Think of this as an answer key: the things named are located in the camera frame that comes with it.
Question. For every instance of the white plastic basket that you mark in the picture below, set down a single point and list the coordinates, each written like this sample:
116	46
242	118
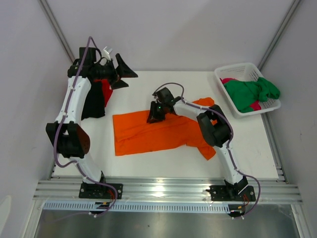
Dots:
243	72

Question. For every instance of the green t shirt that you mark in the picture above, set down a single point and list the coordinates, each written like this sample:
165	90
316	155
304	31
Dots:
265	89

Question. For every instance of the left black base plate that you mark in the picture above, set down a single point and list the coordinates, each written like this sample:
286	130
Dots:
92	190

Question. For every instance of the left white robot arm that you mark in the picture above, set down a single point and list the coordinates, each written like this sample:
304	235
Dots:
71	144

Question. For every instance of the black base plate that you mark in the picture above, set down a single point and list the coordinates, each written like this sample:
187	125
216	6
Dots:
92	190
224	193

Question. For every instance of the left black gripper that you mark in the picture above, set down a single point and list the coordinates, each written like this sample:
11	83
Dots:
123	70

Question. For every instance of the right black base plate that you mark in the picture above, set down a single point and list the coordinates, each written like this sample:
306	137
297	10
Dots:
224	193

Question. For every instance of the black folded t shirt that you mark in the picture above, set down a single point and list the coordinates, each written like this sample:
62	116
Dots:
94	106

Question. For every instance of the aluminium mounting rail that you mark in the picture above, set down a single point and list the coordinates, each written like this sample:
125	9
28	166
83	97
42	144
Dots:
164	190

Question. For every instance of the white slotted cable duct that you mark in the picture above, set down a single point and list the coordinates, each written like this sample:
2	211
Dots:
120	206

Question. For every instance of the red folded t shirt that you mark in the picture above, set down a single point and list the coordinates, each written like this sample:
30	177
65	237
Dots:
106	89

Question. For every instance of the pink t shirt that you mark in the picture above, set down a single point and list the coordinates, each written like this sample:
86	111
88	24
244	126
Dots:
241	95

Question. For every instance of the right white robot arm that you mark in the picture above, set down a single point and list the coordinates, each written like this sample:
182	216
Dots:
214	127

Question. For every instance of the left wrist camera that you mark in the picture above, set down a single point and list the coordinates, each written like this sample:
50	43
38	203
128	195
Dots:
106	53

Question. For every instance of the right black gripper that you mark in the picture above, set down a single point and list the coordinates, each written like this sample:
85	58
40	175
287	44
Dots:
155	109

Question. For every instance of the orange t shirt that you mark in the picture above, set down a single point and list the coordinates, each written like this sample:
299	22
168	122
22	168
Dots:
133	135

